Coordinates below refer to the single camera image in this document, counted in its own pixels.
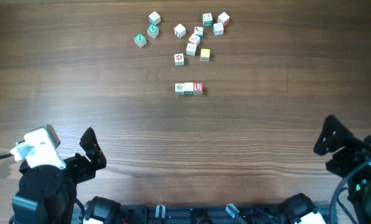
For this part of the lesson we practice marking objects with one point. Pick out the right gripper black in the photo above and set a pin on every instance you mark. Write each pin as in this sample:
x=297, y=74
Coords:
x=326, y=138

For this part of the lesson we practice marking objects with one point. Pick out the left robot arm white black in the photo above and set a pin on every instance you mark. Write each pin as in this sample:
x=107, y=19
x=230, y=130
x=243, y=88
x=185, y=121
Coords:
x=48, y=186

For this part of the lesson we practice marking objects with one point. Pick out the block red M side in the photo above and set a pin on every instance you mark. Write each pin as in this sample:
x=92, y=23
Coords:
x=224, y=18

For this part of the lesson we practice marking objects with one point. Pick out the red U block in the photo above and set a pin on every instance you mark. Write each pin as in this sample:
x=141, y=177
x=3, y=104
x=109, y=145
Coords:
x=198, y=88

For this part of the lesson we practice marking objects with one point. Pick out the green N block left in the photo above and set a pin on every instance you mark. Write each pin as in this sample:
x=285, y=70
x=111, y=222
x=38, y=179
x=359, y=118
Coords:
x=140, y=40

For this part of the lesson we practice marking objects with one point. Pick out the green n block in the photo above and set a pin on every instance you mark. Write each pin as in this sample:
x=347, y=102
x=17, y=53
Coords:
x=153, y=31
x=140, y=40

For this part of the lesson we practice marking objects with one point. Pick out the block green V side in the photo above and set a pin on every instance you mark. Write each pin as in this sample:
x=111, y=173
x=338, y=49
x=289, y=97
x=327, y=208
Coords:
x=189, y=88

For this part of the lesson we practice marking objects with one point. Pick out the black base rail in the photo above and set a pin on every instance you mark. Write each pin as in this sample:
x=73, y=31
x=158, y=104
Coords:
x=141, y=214

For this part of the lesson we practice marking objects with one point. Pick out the block sketch tilted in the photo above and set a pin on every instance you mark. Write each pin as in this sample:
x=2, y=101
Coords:
x=194, y=39

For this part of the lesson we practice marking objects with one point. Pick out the block blue side centre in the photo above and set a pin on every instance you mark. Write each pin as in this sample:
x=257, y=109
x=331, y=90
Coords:
x=199, y=32

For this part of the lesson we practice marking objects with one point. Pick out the block blue side top left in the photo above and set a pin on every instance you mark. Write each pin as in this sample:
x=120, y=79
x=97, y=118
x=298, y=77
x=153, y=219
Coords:
x=154, y=18

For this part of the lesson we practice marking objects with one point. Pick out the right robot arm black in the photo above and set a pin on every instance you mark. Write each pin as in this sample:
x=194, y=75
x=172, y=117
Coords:
x=352, y=194

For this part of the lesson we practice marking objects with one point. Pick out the yellow block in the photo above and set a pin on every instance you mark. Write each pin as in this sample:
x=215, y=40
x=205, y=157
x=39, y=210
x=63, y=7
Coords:
x=205, y=55

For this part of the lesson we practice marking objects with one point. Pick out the block red picture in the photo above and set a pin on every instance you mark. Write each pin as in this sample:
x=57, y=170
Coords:
x=179, y=88

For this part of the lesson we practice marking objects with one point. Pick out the block dark round picture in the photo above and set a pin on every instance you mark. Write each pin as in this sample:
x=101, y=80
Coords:
x=179, y=59

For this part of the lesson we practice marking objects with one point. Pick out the block green Z side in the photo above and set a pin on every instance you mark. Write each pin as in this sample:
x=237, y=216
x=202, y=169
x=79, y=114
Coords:
x=207, y=19

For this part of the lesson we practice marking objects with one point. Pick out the block blue sketch right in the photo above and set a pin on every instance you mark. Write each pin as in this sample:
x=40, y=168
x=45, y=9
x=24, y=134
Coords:
x=218, y=29

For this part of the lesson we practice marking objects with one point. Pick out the plain white block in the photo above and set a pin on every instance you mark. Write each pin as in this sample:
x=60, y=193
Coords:
x=180, y=30

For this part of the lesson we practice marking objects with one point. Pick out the block blue side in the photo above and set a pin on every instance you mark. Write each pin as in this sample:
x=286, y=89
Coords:
x=199, y=32
x=154, y=18

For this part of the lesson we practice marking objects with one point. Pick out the block tree sketch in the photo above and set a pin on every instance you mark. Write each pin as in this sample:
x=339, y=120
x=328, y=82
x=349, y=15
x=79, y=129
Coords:
x=191, y=49

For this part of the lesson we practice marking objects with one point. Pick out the green N block upper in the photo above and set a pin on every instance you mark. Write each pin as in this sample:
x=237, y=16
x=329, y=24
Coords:
x=153, y=31

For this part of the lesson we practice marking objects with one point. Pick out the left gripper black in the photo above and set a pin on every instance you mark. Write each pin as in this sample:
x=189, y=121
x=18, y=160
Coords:
x=86, y=171

